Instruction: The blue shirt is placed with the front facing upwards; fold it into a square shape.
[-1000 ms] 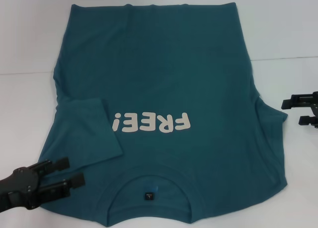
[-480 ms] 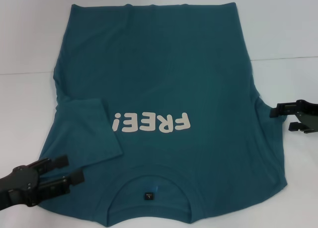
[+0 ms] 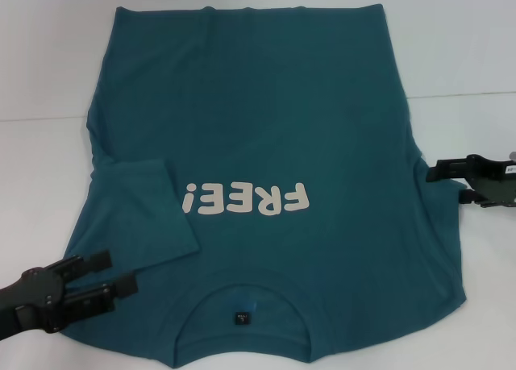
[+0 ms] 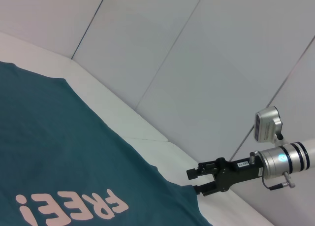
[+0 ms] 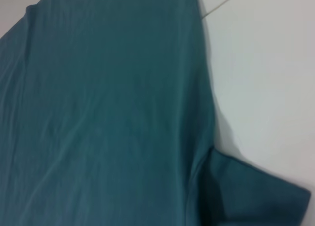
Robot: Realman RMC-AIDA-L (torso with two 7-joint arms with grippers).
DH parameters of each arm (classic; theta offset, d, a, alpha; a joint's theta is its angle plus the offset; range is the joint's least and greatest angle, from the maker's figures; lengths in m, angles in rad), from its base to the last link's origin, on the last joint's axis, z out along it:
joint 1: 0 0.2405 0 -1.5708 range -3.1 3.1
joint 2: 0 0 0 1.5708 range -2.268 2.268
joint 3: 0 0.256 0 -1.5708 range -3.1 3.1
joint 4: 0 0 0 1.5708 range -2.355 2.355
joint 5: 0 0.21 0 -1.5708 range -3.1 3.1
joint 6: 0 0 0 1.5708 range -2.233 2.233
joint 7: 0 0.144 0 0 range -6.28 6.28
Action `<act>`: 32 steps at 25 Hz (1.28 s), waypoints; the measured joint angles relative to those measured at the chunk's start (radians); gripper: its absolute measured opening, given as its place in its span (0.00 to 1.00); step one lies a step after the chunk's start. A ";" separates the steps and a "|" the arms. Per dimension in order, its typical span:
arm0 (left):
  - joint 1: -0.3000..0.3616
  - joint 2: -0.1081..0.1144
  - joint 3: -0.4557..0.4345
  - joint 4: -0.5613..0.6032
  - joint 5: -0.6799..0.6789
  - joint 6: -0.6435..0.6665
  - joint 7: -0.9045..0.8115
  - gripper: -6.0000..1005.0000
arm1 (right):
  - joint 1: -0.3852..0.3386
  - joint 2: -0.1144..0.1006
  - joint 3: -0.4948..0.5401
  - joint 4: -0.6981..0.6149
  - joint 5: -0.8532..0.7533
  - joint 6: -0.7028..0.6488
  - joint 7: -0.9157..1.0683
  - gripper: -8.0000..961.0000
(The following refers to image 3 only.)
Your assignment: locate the teal t-shirt with FREE print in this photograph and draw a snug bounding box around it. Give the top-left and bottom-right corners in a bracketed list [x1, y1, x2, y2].
[58, 5, 468, 370]

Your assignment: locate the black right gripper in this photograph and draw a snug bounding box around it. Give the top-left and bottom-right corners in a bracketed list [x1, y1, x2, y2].
[425, 153, 516, 209]

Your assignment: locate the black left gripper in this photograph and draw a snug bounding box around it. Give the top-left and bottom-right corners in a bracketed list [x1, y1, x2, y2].
[0, 248, 141, 342]

